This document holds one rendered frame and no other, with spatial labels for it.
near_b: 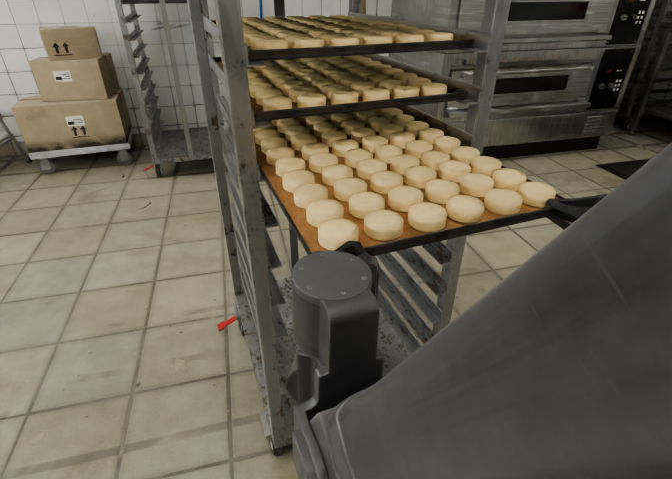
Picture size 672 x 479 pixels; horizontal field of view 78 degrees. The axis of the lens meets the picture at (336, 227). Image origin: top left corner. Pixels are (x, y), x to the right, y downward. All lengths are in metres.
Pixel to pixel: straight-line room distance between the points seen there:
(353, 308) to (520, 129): 3.11
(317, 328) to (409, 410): 0.13
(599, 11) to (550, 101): 0.59
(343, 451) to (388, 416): 0.06
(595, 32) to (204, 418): 3.20
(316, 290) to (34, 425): 1.42
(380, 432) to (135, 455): 1.25
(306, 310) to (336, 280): 0.03
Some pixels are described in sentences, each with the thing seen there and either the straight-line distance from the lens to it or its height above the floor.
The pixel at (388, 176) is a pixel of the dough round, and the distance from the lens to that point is 0.65.
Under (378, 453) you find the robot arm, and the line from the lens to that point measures 0.22.
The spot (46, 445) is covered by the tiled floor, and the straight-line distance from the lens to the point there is 1.57.
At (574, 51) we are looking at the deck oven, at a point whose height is 0.74.
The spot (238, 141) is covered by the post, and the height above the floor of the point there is 0.93.
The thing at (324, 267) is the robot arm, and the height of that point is 0.97.
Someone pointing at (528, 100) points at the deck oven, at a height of 0.44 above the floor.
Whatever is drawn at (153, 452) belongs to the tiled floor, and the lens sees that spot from 1.42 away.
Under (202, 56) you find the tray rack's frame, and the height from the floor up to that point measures 0.97.
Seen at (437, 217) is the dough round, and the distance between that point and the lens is 0.54.
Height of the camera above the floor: 1.14
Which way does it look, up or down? 31 degrees down
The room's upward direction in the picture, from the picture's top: straight up
